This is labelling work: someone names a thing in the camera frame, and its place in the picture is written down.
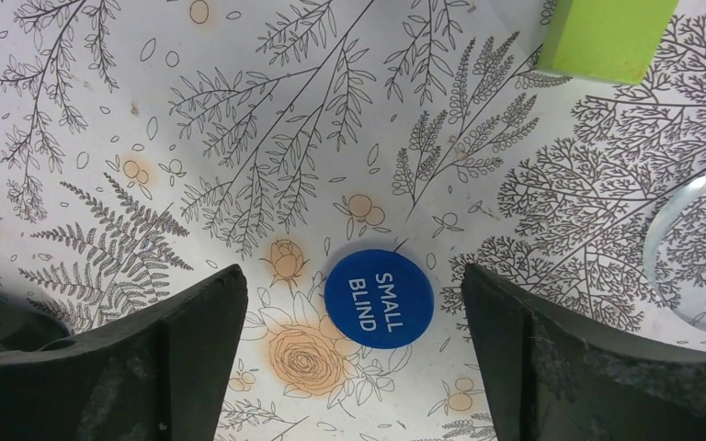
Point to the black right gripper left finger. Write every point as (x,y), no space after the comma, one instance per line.
(156,374)

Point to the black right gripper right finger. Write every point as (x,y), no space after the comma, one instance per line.
(553,374)

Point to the blue small blind button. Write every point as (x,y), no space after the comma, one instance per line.
(379,299)

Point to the clear round dealer button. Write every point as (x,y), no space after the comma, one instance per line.
(674,252)

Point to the floral table mat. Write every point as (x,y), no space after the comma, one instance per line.
(145,145)

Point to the green toy cube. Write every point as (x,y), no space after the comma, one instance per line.
(606,40)

